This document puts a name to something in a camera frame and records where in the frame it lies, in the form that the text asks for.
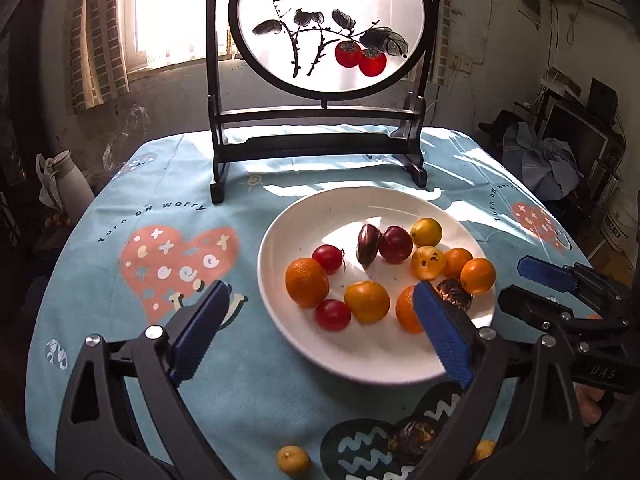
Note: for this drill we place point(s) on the small yellow citrus fruit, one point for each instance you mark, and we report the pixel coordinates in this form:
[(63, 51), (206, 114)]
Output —
[(482, 450), (293, 460)]

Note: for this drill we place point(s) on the white round plate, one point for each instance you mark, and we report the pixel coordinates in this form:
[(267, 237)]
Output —
[(320, 210)]

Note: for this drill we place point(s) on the pile of grey clothes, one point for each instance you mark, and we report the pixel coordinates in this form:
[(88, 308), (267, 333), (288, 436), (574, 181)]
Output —
[(545, 160)]

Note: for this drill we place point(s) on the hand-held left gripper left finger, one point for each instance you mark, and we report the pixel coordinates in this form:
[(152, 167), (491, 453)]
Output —
[(197, 332)]

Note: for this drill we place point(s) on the dark red plum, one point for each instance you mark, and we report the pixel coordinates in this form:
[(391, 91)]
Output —
[(395, 244)]

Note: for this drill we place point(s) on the white plastic bag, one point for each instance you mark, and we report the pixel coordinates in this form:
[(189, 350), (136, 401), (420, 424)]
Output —
[(47, 180)]

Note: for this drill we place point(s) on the black speaker box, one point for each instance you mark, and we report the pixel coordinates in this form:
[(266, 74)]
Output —
[(605, 100)]

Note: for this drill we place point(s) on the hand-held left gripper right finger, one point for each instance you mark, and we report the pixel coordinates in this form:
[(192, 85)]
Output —
[(442, 332)]

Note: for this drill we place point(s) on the round painted table screen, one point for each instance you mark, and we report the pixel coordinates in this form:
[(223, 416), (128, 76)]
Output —
[(330, 5)]

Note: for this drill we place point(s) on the computer monitor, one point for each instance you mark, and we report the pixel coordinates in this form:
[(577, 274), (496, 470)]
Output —
[(575, 130)]

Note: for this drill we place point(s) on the red cherry tomato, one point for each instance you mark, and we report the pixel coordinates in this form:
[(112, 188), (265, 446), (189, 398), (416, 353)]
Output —
[(332, 314), (328, 258)]

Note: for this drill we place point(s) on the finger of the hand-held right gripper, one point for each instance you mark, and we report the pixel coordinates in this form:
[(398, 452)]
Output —
[(545, 270), (525, 305)]

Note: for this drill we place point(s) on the white wall box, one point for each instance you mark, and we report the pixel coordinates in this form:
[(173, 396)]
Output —
[(530, 0)]

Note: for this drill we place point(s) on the yellow spotted citrus fruit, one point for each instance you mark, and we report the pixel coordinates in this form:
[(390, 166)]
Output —
[(427, 262)]

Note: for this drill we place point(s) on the person's right hand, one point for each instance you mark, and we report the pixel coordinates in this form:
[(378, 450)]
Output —
[(590, 405)]

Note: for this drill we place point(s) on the white bucket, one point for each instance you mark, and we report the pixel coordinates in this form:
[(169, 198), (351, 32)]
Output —
[(615, 230)]

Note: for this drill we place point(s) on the large orange mandarin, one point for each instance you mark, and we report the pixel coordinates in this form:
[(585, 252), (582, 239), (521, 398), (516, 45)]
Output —
[(306, 282)]

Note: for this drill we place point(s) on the checked curtain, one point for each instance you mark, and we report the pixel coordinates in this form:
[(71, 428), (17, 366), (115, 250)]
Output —
[(442, 35), (97, 50)]

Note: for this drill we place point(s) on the yellow-orange mandarin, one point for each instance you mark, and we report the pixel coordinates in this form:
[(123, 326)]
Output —
[(367, 301)]

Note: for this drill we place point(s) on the white jug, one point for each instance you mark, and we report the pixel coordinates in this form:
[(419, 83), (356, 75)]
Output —
[(72, 180)]

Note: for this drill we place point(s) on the bright window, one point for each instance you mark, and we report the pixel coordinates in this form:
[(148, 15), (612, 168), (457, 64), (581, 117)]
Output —
[(170, 10)]

